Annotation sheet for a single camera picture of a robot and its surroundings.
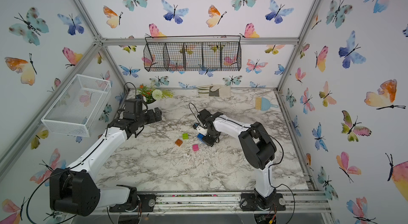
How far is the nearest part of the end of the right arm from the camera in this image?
2.28ft

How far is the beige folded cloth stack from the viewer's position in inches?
47.3

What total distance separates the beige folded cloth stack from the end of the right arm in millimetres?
403
